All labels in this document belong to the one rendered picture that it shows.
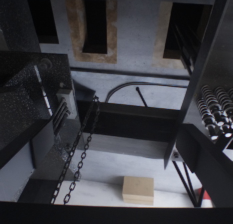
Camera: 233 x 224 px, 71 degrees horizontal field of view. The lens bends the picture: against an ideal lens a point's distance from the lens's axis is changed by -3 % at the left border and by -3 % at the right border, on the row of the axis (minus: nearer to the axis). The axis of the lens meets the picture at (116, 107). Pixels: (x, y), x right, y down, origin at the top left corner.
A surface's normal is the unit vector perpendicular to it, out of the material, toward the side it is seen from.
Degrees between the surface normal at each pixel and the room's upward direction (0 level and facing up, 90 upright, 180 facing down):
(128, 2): 0
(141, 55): 0
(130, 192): 90
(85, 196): 90
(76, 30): 0
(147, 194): 90
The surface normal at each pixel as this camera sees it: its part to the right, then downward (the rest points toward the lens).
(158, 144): -0.15, 0.65
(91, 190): 0.00, -0.76
